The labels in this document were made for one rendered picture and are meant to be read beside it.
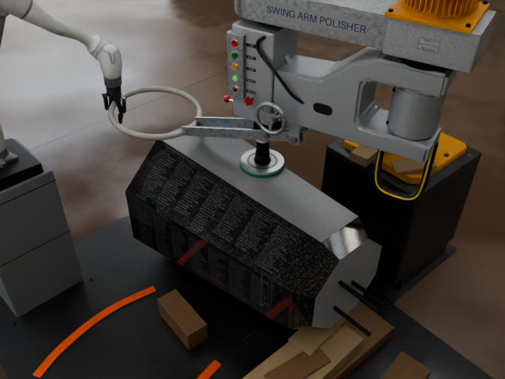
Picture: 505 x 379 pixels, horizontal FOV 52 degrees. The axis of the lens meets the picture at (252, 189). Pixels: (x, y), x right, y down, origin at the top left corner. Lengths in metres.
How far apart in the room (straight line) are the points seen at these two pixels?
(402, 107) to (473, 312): 1.54
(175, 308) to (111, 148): 1.84
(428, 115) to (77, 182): 2.69
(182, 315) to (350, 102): 1.41
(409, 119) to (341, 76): 0.30
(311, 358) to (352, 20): 1.49
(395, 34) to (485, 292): 1.89
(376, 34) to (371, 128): 0.38
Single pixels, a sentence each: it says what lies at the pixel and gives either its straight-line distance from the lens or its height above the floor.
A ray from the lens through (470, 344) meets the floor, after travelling 3.07.
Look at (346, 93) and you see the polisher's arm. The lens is 2.06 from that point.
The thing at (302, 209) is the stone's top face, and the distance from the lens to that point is 2.31.
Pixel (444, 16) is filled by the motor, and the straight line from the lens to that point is 1.86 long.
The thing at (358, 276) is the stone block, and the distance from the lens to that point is 2.44.
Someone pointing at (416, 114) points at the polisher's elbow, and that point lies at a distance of 2.01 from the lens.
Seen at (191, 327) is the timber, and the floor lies 0.14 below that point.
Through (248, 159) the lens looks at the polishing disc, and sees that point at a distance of 2.56.
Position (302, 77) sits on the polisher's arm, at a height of 1.38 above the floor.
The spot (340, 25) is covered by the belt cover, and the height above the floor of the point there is 1.63.
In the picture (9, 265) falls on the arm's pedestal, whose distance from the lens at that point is 2.92.
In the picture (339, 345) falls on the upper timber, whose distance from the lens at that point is 2.61.
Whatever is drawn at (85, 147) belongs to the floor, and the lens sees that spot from 4.36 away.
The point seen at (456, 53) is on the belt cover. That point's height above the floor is 1.63.
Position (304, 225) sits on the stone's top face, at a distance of 2.23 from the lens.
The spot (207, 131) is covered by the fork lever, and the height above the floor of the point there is 0.96.
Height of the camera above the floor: 2.31
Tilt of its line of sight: 38 degrees down
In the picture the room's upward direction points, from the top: 1 degrees clockwise
